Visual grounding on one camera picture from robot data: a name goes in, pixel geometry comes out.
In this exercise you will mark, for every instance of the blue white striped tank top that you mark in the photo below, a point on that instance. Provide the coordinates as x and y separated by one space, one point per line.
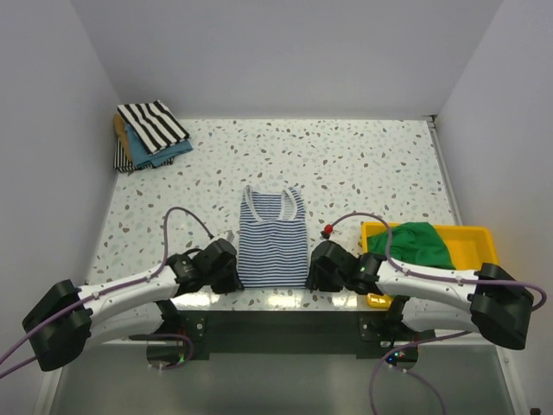
272 239

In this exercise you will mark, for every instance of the yellow plastic tray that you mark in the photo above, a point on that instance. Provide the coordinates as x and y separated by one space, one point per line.
468 247

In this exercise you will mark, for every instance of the mustard folded tank top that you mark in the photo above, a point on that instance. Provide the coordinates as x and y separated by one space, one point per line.
119 128

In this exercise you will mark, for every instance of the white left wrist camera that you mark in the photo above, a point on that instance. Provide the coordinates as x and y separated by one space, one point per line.
227 235

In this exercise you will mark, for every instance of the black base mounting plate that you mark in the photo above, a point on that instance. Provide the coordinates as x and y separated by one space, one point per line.
361 333

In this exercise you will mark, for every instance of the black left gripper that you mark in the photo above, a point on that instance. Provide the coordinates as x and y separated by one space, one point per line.
232 284

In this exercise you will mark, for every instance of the aluminium frame rail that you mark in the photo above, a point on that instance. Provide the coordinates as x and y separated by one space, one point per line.
394 168

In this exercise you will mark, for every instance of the black white wide-striped folded top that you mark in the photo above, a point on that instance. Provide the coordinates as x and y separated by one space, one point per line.
154 124

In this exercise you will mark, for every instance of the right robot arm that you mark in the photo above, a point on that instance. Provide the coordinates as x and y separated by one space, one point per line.
487 301

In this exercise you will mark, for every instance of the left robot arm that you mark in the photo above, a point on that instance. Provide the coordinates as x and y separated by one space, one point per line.
68 319

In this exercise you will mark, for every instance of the thin-striped black white folded top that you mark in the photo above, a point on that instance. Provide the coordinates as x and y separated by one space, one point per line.
122 164

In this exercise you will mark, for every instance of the green tank top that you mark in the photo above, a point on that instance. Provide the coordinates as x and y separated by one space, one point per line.
418 243

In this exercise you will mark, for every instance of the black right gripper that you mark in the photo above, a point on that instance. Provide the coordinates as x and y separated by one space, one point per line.
315 282

